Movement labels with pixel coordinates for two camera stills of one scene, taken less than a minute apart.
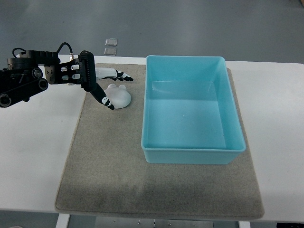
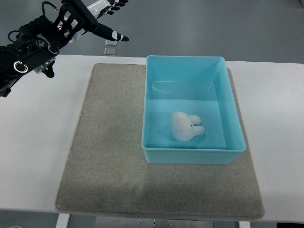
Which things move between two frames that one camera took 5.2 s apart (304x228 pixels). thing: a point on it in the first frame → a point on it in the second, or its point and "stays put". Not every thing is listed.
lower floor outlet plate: [110, 51] stays put
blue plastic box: [190, 115] stays put
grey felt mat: [106, 174] stays put
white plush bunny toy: [118, 96] → [184, 127]
